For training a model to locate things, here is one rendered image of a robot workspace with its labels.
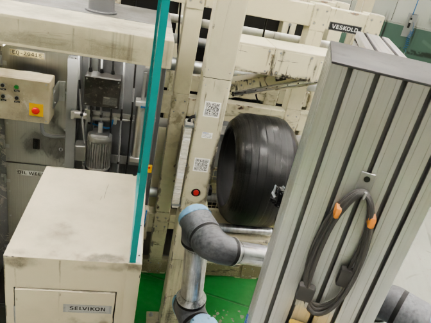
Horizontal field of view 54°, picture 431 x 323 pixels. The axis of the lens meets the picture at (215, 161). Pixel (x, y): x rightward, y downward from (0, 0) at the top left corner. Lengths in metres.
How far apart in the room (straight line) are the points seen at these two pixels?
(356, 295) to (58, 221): 0.97
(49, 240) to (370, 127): 1.02
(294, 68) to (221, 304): 1.70
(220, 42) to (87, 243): 0.99
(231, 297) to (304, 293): 2.26
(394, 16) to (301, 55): 9.14
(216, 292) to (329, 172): 2.43
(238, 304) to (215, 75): 1.78
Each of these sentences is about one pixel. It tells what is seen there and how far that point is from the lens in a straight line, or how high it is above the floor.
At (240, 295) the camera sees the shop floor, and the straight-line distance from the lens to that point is 3.21.
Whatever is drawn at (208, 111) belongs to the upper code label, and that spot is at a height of 1.50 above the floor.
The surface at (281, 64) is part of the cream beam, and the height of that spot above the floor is 1.71.
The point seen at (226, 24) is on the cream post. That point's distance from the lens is 1.86.
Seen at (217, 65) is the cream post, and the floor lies 1.71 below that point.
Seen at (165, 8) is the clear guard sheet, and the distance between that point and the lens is 1.03.
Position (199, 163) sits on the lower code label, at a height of 1.23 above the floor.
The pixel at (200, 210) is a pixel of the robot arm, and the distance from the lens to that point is 1.46.
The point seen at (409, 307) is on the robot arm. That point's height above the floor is 1.35.
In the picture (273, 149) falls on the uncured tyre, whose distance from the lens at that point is 1.97.
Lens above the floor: 2.16
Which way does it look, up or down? 26 degrees down
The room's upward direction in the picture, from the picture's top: 12 degrees clockwise
